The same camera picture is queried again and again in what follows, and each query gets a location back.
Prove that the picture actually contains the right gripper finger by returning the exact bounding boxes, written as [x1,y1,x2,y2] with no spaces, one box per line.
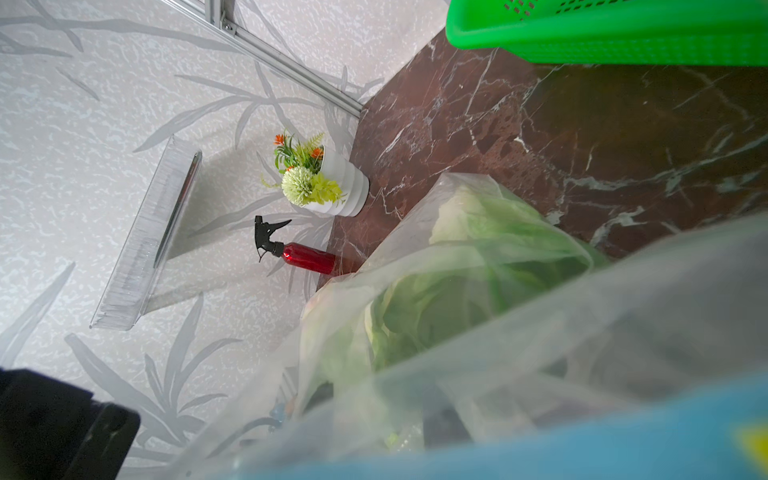
[1,369,141,479]

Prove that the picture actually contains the chinese cabbage front one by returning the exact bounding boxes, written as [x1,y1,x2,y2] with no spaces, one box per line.
[301,259,579,389]

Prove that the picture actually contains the blue-zip clear bag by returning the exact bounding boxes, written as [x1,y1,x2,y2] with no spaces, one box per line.
[163,173,767,479]

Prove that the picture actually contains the chinese cabbage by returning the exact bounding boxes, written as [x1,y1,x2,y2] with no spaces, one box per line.
[429,186,610,279]

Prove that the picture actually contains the red spray bottle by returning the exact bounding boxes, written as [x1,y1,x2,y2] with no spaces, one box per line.
[254,215,338,275]

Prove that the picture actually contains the white pot artificial flowers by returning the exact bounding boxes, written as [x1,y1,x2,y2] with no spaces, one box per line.
[263,131,370,217]

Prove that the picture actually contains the green plastic basket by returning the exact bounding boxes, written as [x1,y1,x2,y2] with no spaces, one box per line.
[445,0,767,67]

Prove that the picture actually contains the clear acrylic wall shelf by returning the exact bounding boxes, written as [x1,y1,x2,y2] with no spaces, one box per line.
[89,136,203,331]

